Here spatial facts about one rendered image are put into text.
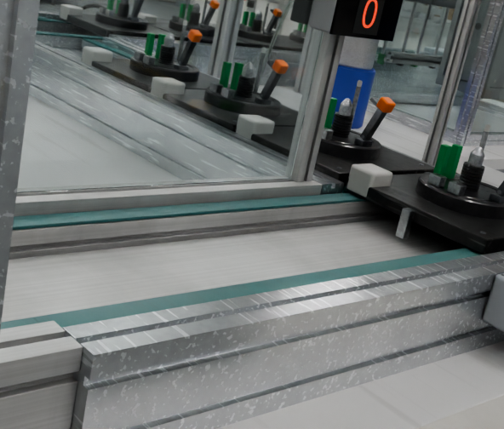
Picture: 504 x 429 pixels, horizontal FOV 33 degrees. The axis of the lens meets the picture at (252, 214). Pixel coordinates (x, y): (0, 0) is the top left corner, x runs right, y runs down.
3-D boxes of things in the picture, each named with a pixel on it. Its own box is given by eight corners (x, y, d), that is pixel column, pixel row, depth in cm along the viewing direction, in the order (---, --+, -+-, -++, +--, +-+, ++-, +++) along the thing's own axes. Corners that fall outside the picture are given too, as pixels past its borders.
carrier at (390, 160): (435, 180, 140) (455, 105, 136) (336, 186, 123) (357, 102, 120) (330, 136, 156) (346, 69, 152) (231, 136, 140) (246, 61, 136)
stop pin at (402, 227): (408, 238, 115) (415, 210, 113) (402, 239, 114) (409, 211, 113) (400, 234, 116) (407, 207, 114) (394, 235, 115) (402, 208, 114)
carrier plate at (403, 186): (575, 238, 122) (580, 225, 122) (483, 254, 106) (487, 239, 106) (442, 183, 139) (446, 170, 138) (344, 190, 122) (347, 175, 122)
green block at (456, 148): (454, 179, 125) (463, 145, 124) (449, 179, 124) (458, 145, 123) (447, 176, 126) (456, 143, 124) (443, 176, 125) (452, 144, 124)
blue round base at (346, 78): (374, 129, 219) (388, 71, 215) (333, 128, 209) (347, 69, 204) (331, 112, 230) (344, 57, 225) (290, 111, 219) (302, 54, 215)
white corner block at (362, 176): (387, 199, 122) (394, 172, 121) (367, 201, 119) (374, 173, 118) (363, 188, 126) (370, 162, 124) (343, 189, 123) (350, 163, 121)
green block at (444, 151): (443, 180, 123) (452, 146, 122) (438, 180, 122) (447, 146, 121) (436, 176, 124) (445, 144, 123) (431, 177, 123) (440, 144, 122)
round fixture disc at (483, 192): (531, 215, 122) (535, 203, 121) (477, 222, 112) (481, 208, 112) (452, 183, 131) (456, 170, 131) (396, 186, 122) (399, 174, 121)
